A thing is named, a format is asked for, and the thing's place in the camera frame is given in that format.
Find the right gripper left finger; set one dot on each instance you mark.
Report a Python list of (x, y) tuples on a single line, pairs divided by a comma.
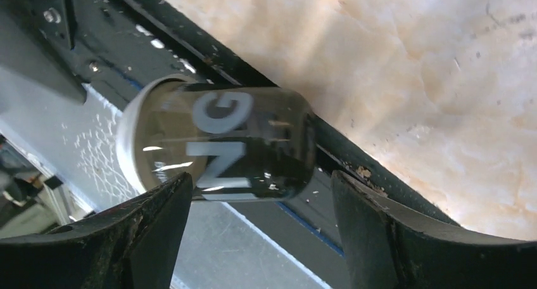
[(132, 245)]

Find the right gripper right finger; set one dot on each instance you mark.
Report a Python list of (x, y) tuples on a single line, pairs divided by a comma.
[(389, 245)]

